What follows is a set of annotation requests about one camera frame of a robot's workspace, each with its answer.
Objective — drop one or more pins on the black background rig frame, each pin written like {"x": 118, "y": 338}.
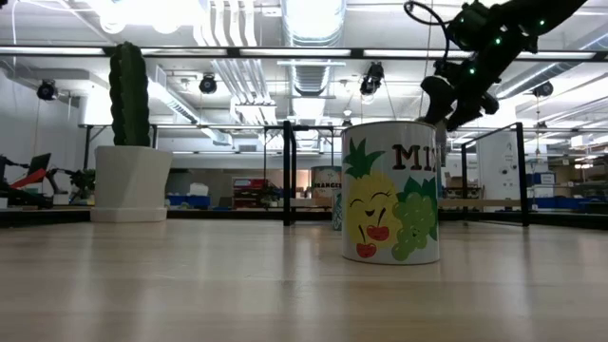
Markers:
{"x": 214, "y": 126}

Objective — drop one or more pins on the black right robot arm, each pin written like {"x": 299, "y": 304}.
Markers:
{"x": 546, "y": 12}

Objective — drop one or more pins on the black ceiling spotlight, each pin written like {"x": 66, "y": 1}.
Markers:
{"x": 46, "y": 90}
{"x": 372, "y": 78}
{"x": 207, "y": 84}
{"x": 543, "y": 89}

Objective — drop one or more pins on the short teal oranges can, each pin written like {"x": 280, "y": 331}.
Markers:
{"x": 325, "y": 183}

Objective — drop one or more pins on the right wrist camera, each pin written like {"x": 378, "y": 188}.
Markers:
{"x": 470, "y": 26}

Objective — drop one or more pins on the red and black machine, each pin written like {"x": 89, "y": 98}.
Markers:
{"x": 28, "y": 179}

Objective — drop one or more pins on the overhead LED light bar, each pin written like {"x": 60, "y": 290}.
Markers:
{"x": 190, "y": 51}

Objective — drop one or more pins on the blue storage bin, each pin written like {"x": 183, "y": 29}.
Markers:
{"x": 190, "y": 202}

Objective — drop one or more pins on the small green plant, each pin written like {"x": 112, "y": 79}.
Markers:
{"x": 85, "y": 180}

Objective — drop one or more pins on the white box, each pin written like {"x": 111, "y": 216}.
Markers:
{"x": 199, "y": 190}

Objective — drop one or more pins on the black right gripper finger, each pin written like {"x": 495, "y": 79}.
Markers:
{"x": 437, "y": 102}
{"x": 470, "y": 111}

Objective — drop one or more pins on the red storage bin rack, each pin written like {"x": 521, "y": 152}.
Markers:
{"x": 252, "y": 184}

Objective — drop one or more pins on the white plant pot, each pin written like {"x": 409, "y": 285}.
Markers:
{"x": 130, "y": 185}

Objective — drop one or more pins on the short patterned tin can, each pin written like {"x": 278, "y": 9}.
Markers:
{"x": 337, "y": 211}

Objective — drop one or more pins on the green cactus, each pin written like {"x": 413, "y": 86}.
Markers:
{"x": 129, "y": 95}

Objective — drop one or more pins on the short white mixed fruit can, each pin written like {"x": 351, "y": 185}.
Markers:
{"x": 389, "y": 199}

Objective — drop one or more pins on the silver ventilation duct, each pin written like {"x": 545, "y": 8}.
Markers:
{"x": 313, "y": 28}

